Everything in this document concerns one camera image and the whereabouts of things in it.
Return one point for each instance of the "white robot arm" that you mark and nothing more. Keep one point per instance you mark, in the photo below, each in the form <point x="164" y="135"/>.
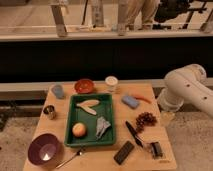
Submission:
<point x="186" y="84"/>

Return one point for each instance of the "white cup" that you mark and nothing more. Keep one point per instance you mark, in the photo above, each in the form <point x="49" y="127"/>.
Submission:
<point x="111" y="82"/>

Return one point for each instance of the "blue plastic cup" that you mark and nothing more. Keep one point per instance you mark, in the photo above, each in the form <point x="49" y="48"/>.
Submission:
<point x="57" y="90"/>

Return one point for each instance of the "small metal cup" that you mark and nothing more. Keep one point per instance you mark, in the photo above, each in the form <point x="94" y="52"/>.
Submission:
<point x="49" y="111"/>

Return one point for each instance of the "red orange bowl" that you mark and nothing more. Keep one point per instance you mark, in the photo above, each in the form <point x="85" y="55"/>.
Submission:
<point x="84" y="86"/>

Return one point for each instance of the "blue sponge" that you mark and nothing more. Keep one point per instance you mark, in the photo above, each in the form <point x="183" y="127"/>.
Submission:
<point x="130" y="101"/>

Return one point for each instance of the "peeled banana piece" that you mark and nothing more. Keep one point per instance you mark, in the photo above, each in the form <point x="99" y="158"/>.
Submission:
<point x="87" y="106"/>

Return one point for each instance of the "green plastic tray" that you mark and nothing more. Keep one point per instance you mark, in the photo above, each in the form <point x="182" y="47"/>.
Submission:
<point x="78" y="115"/>

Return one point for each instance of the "orange carrot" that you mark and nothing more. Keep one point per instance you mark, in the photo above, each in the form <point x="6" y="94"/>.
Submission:
<point x="142" y="98"/>

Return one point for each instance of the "bunch of dark grapes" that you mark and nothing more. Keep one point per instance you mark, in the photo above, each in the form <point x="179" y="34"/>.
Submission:
<point x="145" y="119"/>

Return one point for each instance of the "red yellow apple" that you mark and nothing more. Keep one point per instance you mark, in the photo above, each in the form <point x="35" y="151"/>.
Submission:
<point x="79" y="130"/>

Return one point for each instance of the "black rectangular block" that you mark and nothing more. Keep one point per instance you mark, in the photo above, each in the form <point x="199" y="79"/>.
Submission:
<point x="123" y="152"/>

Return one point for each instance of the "metal spoon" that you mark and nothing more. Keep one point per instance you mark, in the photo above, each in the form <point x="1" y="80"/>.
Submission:
<point x="78" y="153"/>

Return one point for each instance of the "small metal clip object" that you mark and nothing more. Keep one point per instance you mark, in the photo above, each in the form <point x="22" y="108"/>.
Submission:
<point x="156" y="150"/>

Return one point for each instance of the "person legs beige trousers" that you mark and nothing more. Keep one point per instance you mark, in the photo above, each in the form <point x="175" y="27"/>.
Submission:
<point x="146" y="8"/>

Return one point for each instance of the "purple bowl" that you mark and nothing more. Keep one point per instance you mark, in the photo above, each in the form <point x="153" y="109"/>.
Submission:
<point x="43" y="149"/>

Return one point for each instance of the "black equipment background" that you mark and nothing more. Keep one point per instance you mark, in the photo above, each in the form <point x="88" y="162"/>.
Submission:
<point x="170" y="9"/>

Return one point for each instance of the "wooden railing post left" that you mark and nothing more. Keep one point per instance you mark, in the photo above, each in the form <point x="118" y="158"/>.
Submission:
<point x="58" y="18"/>

